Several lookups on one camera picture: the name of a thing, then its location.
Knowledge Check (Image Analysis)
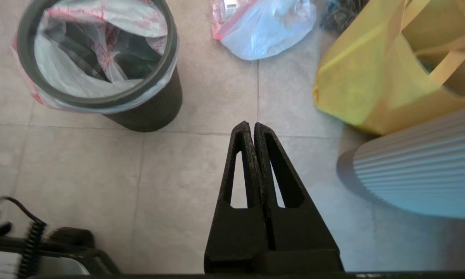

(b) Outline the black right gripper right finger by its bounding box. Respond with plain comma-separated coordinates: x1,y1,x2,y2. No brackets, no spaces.
254,122,345,272

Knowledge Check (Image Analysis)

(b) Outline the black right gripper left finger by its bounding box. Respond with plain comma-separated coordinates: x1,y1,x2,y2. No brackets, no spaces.
204,121,271,274

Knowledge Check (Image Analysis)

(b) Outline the dark gray bin ring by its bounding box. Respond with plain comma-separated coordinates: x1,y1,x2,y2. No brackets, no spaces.
17,0,178,109

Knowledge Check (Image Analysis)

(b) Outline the white red bag with rubbish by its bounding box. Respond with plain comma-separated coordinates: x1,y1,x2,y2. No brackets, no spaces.
211,0,318,61

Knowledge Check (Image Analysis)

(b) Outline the white bag with red print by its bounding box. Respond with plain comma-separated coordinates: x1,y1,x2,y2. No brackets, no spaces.
11,0,179,115

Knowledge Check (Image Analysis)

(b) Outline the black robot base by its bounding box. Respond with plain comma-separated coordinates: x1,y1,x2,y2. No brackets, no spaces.
0,207,121,277

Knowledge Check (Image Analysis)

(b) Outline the black round trash bin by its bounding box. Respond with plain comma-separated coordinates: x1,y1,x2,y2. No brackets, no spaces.
17,0,183,133

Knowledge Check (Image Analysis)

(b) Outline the yellow plastic bag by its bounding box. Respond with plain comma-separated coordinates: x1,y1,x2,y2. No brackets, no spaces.
313,0,465,136

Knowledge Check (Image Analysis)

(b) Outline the grey ribbed rounded object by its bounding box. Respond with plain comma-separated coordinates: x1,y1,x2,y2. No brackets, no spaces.
336,105,465,222

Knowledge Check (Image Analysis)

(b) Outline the black tangled item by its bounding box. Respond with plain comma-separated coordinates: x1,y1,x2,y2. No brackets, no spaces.
321,0,369,32

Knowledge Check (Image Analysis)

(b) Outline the black coiled cable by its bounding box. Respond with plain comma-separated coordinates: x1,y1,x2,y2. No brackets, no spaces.
0,196,47,277

